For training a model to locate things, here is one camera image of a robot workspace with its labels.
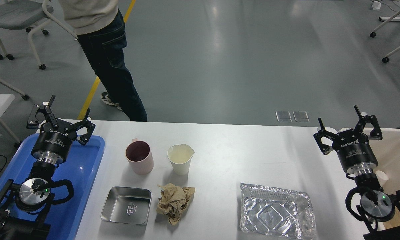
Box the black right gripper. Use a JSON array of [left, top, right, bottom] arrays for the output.
[[313, 105, 383, 173]]

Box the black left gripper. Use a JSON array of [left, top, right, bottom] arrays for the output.
[[26, 95, 96, 164]]

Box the pink ceramic mug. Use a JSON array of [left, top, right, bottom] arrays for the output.
[[125, 138, 154, 175]]

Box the aluminium foil container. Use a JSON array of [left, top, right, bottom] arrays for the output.
[[239, 183, 317, 240]]

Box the square steel tray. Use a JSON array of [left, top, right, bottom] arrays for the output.
[[101, 186, 152, 225]]

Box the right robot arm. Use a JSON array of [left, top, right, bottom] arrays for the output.
[[313, 105, 400, 240]]

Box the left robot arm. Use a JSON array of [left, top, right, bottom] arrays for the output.
[[0, 95, 95, 240]]

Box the blue plastic tray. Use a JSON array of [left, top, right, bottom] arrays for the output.
[[0, 134, 105, 240]]

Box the beige plastic bin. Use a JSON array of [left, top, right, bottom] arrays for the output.
[[338, 129, 400, 239]]

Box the paper cup in bin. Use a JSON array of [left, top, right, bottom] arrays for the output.
[[375, 170, 389, 184]]

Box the right floor socket plate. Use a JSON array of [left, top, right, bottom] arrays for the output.
[[293, 111, 310, 123]]

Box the floor socket plate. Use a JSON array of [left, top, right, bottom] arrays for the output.
[[293, 111, 310, 123], [275, 111, 293, 123]]

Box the left floor socket plate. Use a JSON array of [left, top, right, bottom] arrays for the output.
[[275, 111, 293, 123]]

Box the white chair legs right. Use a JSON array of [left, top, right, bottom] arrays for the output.
[[370, 0, 400, 64]]

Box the person in jeans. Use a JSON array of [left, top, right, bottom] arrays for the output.
[[59, 0, 148, 122]]

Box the white paper cup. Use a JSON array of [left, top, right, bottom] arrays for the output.
[[167, 144, 195, 176]]

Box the grey office chair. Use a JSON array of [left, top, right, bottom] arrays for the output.
[[0, 0, 77, 70]]

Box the crumpled brown paper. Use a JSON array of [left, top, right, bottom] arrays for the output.
[[156, 183, 196, 226]]

